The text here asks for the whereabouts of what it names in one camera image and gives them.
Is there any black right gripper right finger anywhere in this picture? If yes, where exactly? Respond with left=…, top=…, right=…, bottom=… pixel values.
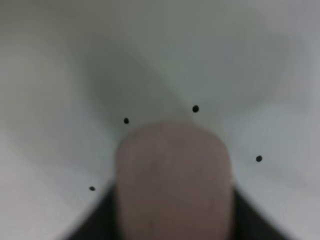
left=231, top=189, right=287, bottom=240

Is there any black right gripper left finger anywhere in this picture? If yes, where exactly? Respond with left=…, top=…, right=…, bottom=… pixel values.
left=68, top=186, right=120, bottom=240

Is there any pink peach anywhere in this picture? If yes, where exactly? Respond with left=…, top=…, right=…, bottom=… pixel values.
left=115, top=122, right=233, bottom=240

